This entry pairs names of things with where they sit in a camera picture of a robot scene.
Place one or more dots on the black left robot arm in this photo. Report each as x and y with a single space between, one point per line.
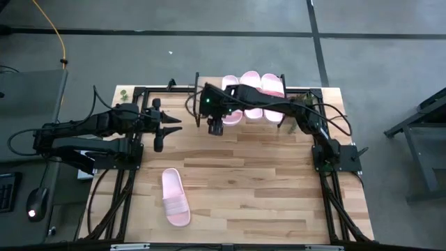
87 123

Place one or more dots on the small green plant sprig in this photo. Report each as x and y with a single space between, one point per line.
124 95

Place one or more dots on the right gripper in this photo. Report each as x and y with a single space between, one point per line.
216 104

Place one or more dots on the black aluminium rig frame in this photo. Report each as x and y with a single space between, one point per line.
127 181

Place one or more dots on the silver metal bracket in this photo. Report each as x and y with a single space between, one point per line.
324 248
129 247

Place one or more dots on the black metal stand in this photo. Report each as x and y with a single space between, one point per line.
420 157

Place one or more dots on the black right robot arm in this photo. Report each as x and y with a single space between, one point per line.
271 101

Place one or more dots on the grey side desk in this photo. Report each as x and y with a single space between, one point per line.
31 90

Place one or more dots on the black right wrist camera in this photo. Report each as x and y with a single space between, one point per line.
215 128

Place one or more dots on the black keyboard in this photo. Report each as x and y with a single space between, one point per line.
8 191

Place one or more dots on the small white box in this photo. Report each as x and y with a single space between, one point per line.
83 175

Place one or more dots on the black computer mouse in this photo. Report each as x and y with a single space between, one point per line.
38 202

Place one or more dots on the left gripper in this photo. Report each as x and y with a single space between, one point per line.
158 125

